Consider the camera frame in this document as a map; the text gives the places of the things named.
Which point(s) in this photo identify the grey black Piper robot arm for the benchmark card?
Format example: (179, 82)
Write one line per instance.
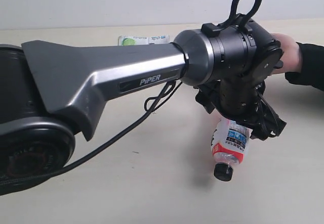
(50, 92)

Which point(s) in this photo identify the green label clear bottle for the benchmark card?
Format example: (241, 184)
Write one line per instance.
(131, 40)

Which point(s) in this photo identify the person's open bare hand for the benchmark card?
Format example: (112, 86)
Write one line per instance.
(292, 58)

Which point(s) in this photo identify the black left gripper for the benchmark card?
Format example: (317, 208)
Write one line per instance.
(242, 103)

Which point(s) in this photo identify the pink peach label bottle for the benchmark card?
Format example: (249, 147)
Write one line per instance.
(229, 146)

